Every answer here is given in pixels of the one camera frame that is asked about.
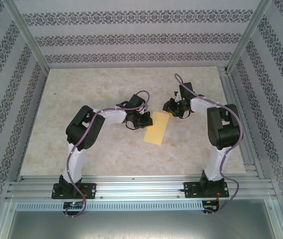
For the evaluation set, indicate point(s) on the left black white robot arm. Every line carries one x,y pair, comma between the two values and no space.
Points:
81,129

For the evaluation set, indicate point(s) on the aluminium frame post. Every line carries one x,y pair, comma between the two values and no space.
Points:
248,32
29,35

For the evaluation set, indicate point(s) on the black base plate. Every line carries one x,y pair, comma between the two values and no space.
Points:
91,190
189,190

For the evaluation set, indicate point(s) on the aluminium side rail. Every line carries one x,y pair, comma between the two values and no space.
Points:
227,87

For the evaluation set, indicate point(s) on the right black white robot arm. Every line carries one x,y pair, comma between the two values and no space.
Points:
223,129

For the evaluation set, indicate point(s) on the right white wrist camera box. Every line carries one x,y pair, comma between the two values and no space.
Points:
176,94

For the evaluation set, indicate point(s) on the small circuit board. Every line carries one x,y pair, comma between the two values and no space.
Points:
209,203
72,204

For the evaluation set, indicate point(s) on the left small circuit board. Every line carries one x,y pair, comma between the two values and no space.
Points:
72,204

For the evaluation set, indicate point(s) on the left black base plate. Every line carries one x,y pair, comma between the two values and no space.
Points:
91,190

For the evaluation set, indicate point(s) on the right small circuit board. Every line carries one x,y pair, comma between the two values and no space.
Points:
209,203

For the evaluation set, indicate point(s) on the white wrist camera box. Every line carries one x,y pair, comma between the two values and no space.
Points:
146,107
176,94

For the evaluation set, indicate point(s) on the long aluminium mounting rail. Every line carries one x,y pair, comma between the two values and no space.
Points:
141,186

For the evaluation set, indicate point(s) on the yellow paper sheet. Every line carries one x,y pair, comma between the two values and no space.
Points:
156,129

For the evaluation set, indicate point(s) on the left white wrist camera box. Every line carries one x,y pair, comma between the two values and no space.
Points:
146,107

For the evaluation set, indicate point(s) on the grey sheet metal panel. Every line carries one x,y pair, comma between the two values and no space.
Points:
141,224

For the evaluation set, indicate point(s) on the left aluminium frame post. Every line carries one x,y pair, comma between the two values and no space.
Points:
29,35

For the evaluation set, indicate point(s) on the right aluminium frame post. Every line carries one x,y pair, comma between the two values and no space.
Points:
248,32

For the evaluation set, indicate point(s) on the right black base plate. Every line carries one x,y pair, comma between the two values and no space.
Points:
189,190

